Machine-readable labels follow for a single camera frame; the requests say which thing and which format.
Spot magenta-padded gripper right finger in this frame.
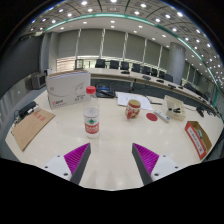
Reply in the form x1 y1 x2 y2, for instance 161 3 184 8
131 142 182 186

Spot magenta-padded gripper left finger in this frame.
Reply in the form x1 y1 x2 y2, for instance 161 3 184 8
42 142 92 186

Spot clear red-capped water bottle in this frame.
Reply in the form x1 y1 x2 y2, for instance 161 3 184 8
82 85 101 139

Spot flat round red coaster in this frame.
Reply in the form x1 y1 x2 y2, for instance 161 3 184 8
145 112 159 122

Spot white remote control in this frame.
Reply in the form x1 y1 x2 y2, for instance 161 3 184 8
153 109 171 123

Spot red and cream mug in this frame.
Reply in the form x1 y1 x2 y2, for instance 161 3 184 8
124 99 142 120

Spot red-edged cardboard box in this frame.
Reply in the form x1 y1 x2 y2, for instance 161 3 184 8
184 120 213 160

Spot brown paper envelope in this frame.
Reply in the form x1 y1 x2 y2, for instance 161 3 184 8
11 107 57 152

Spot black marker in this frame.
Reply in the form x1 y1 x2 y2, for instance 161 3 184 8
168 106 182 114

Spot white desk organizer box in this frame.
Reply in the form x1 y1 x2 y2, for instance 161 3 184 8
162 94 187 122

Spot white printed paper sheet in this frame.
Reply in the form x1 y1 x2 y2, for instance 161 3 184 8
115 91 154 111

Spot black desk device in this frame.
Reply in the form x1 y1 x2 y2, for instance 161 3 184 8
13 100 38 121

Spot white printed paper box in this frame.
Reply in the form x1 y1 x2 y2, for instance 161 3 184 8
45 69 92 110

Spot black microphone console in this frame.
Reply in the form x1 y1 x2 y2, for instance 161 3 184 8
95 83 117 99

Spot black conference microphones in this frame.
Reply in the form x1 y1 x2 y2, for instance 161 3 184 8
120 69 206 118

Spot grey cabinet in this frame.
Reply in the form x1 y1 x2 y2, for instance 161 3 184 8
30 71 47 90

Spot grey round column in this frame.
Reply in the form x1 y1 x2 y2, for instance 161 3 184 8
167 42 187 85

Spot row of black chairs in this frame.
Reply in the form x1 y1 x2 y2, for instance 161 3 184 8
94 58 174 83

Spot ceiling lights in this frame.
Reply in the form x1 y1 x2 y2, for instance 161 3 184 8
31 0 224 84

